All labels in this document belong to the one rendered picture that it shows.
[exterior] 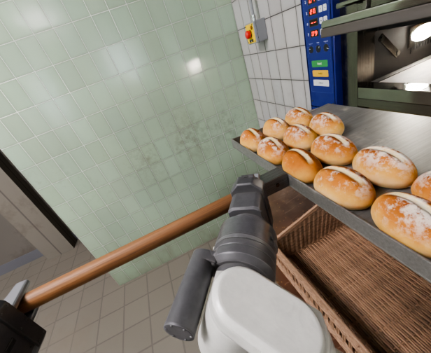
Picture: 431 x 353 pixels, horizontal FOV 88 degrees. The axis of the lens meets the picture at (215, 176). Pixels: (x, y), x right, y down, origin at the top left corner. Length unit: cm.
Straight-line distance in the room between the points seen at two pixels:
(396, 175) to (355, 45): 66
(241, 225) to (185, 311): 12
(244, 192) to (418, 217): 22
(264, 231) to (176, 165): 144
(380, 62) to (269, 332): 100
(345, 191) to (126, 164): 148
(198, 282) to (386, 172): 32
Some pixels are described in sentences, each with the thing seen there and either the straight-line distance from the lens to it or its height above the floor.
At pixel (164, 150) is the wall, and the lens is 166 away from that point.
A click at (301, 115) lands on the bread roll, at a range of 68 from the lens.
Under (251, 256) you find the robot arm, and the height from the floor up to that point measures 125.
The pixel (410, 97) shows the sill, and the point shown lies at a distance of 93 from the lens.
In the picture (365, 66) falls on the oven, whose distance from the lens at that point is 105.
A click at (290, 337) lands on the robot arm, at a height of 125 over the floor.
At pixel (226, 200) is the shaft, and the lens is 42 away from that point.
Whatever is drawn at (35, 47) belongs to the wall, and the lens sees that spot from 166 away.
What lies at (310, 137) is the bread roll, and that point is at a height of 123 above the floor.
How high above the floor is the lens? 147
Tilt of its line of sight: 29 degrees down
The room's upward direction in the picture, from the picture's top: 20 degrees counter-clockwise
